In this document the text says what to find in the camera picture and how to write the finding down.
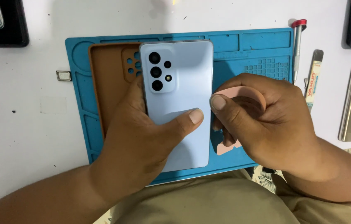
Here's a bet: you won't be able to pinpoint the person's right hand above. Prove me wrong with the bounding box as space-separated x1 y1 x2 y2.
210 73 319 182

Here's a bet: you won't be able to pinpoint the person's left hand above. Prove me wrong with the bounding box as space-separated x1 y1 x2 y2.
89 75 205 206

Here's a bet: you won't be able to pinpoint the pink suction cup tool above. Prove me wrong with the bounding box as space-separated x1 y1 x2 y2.
213 86 267 156

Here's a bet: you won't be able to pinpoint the light blue smartphone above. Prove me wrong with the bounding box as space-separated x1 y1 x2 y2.
139 39 214 173

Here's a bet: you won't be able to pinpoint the floral patterned cloth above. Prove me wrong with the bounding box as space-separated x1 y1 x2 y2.
250 165 285 194

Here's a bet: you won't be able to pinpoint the brown phone case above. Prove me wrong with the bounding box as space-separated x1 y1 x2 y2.
88 43 147 139

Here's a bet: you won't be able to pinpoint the blue silicone repair mat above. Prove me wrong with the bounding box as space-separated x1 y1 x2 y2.
65 28 294 186

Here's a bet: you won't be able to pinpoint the red capped screwdriver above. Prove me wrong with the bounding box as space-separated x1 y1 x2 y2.
291 19 307 85

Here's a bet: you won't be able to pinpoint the person's beige trousers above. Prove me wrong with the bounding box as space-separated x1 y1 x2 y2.
110 168 351 224

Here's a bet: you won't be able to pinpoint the small sim card tray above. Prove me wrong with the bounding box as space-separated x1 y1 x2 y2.
56 70 72 82

